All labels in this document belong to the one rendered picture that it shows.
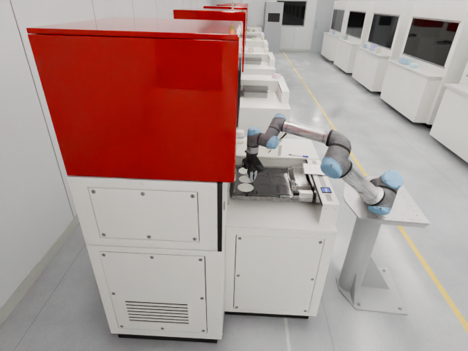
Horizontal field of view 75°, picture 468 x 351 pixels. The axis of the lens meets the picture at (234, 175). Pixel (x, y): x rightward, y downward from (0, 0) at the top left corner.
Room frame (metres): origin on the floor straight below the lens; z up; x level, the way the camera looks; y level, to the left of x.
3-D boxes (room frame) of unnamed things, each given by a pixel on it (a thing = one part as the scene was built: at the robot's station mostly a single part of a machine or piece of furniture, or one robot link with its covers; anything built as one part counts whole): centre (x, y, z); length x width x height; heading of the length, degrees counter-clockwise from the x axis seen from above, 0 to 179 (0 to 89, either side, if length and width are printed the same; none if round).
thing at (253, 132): (1.70, -0.11, 1.21); 0.09 x 0.08 x 0.11; 57
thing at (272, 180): (1.74, -0.19, 0.90); 0.34 x 0.34 x 0.01; 88
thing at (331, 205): (1.66, -0.55, 0.89); 0.55 x 0.09 x 0.14; 178
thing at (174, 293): (1.56, 0.38, 0.41); 0.82 x 0.71 x 0.82; 178
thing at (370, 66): (8.34, -3.81, 1.00); 1.80 x 1.08 x 2.00; 178
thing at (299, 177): (1.75, -0.45, 0.87); 0.36 x 0.08 x 0.03; 178
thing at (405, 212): (1.67, -0.95, 0.75); 0.45 x 0.44 x 0.13; 85
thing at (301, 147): (2.12, -0.29, 0.89); 0.62 x 0.35 x 0.14; 88
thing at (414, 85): (6.14, -3.75, 1.00); 1.80 x 1.08 x 2.00; 178
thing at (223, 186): (1.55, 0.04, 1.02); 0.82 x 0.03 x 0.40; 178
